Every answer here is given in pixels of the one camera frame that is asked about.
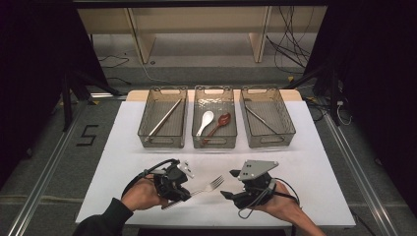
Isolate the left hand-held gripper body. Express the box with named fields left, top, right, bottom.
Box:
left=152, top=159, right=196, bottom=195

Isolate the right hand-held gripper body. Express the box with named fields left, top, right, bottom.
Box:
left=237, top=159, right=280, bottom=207

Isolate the silver fork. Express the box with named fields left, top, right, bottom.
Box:
left=160, top=175, right=226, bottom=210

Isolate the smoky clear plastic bin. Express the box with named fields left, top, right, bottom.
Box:
left=191, top=85, right=238, bottom=149
left=137, top=86, right=189, bottom=149
left=239, top=86, right=297, bottom=148

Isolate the reddish brown wooden spoon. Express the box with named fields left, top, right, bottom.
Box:
left=200, top=112, right=232, bottom=146

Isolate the silver table knife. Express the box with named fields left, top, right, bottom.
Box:
left=245, top=104, right=279, bottom=135

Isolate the brown chopstick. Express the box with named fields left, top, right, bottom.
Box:
left=147, top=97, right=186, bottom=144

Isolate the white ceramic spoon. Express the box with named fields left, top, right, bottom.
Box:
left=195, top=110, right=215, bottom=138

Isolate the person's right hand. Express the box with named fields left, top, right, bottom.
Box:
left=254, top=180, right=303, bottom=221

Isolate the person's left hand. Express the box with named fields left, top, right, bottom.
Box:
left=121, top=176, right=168, bottom=212

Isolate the black tripod stand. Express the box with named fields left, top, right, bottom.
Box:
left=284, top=60, right=349, bottom=127
left=60, top=69, right=123, bottom=133

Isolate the light wooden shelf unit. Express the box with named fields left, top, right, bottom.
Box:
left=78, top=5, right=328, bottom=65

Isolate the black curtain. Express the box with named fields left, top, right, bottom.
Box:
left=304, top=0, right=417, bottom=210
left=0, top=0, right=110, bottom=185

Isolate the right hand-held gripper cable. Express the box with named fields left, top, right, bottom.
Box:
left=237, top=177, right=301, bottom=220

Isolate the short aluminium floor rail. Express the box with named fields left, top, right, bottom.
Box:
left=89, top=91, right=128, bottom=100

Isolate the white floor cable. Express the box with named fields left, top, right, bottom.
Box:
left=140, top=60, right=175, bottom=86

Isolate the black floor cable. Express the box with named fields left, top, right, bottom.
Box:
left=98, top=53, right=131, bottom=70

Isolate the tangle of black cables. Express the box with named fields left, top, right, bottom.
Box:
left=265, top=5, right=313, bottom=76

